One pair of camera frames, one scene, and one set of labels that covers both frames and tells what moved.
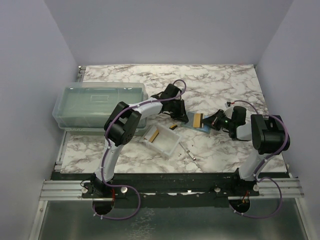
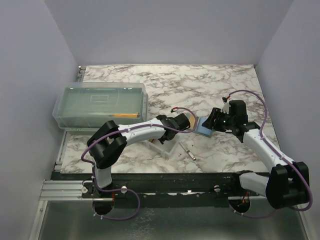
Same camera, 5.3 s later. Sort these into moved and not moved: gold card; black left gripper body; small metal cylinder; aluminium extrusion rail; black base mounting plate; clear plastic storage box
Moved: gold card; black left gripper body
Not moved: small metal cylinder; aluminium extrusion rail; black base mounting plate; clear plastic storage box
